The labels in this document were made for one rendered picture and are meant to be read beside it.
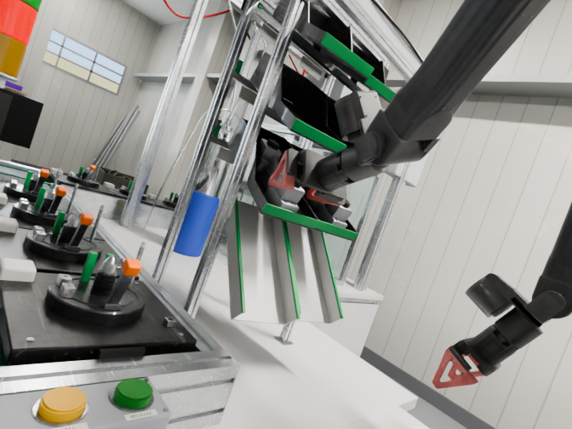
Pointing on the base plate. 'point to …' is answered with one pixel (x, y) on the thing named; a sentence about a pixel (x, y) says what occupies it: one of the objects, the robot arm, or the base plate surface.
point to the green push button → (133, 393)
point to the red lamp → (17, 20)
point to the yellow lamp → (11, 55)
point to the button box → (151, 418)
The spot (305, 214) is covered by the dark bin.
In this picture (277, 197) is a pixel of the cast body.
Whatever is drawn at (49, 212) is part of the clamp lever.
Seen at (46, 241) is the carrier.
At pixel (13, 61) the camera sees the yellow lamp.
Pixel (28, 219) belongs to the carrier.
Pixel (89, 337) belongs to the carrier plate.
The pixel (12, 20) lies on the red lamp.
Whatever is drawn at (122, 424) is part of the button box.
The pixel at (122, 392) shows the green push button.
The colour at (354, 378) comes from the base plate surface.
